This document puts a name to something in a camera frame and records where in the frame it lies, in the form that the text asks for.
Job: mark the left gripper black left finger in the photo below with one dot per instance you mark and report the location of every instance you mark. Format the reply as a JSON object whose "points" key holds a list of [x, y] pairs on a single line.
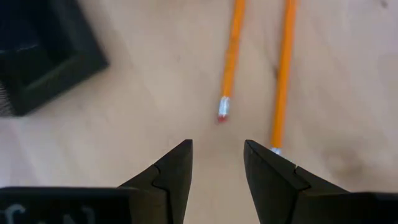
{"points": [[174, 186]]}

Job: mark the yellow pencil with eraser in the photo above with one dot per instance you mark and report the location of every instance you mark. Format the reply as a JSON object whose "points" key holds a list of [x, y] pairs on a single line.
{"points": [[283, 77], [231, 62]]}

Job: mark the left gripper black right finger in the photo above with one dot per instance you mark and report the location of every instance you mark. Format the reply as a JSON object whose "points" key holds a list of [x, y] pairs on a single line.
{"points": [[273, 193]]}

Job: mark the black mesh desk organizer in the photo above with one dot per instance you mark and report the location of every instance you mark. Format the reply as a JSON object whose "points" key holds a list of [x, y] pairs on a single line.
{"points": [[77, 62]]}

